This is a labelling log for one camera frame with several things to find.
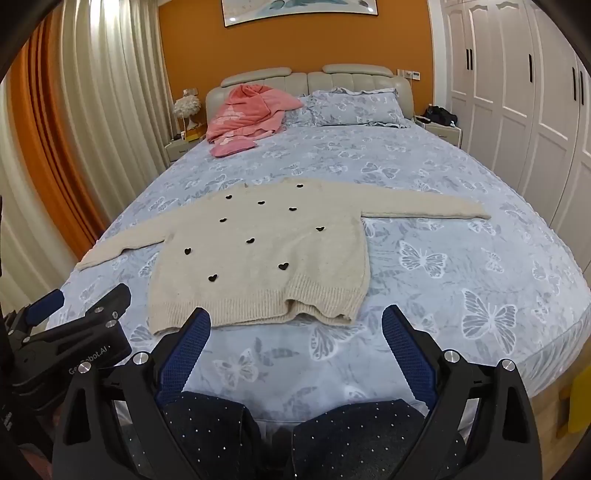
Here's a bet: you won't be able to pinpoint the pink hoodie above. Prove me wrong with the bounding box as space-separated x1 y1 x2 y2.
205 84 303 144

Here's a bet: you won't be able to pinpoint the dark dotted pants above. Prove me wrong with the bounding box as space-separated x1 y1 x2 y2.
159 391 468 480

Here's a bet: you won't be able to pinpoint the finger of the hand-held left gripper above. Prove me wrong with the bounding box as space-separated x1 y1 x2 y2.
2 289 64 334
76 283 132 334

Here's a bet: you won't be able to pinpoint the black bag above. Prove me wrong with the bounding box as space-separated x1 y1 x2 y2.
422 105 459 126

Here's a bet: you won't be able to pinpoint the beige curtain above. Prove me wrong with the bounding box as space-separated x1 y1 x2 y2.
0 78 81 319
60 0 175 220

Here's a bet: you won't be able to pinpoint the white nightstand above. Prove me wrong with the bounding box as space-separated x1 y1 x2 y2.
165 134 206 163
413 115 463 149

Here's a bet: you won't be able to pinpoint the yellow object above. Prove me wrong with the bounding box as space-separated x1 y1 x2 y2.
568 373 591 435

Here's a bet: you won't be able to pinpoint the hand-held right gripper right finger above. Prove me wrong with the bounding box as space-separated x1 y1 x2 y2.
382 305 543 480

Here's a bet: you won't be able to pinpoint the framed wall painting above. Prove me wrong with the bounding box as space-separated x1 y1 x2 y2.
221 0 380 28

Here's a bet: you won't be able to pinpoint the orange curtain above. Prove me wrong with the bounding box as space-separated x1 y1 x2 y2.
8 18 114 252

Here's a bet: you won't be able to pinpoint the blue butterfly pillow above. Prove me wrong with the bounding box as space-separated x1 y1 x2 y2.
308 88 411 129
283 96 319 128

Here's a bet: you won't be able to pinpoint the blue butterfly bedspread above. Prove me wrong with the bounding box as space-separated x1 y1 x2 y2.
46 121 591 425

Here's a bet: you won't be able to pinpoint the folded pink garment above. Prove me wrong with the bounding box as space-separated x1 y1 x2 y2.
210 137 257 159

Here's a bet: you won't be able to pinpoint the beige sweater with black hearts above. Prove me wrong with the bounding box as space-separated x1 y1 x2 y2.
76 180 491 335

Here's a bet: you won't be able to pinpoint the white wardrobe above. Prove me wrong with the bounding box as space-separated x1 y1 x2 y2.
427 0 591 243

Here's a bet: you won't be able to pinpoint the white feather table lamp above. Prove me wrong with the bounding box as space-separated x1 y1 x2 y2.
173 93 202 133

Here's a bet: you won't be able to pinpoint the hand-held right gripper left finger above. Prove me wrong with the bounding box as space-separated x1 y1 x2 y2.
52 307 213 480

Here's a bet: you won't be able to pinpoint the beige padded headboard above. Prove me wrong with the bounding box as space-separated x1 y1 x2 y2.
205 65 414 127

